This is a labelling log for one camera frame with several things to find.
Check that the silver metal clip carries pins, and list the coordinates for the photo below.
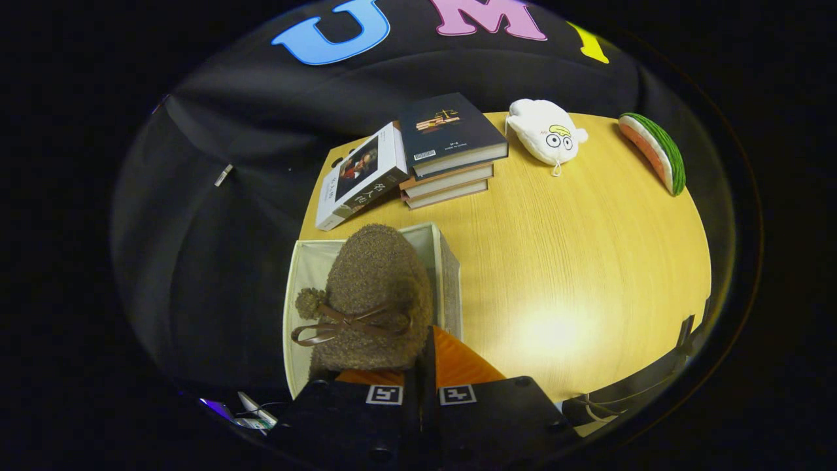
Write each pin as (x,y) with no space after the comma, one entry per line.
(223,174)

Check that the white plush toy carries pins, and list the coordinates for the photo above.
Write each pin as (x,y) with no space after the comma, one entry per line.
(543,134)

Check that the lit monitor screen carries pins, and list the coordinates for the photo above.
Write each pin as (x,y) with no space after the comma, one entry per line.
(216,409)

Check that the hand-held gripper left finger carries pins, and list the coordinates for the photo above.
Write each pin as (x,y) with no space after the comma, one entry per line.
(353,425)

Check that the grey fabric storage box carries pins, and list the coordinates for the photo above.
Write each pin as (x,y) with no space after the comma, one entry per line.
(307,275)

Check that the white portrait cover book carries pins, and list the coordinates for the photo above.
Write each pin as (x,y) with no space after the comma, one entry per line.
(359,173)

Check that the dark cover book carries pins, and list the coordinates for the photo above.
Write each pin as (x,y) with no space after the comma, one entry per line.
(448,127)

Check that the brown spine book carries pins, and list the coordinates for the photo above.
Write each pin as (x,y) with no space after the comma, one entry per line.
(458,180)
(451,194)

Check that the brown fuzzy shoe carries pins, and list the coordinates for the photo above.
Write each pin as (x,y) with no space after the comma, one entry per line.
(379,281)

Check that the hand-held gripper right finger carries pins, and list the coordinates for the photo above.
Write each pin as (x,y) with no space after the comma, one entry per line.
(487,425)

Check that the watermelon slice plush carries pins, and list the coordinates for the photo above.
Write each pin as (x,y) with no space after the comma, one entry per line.
(664,154)

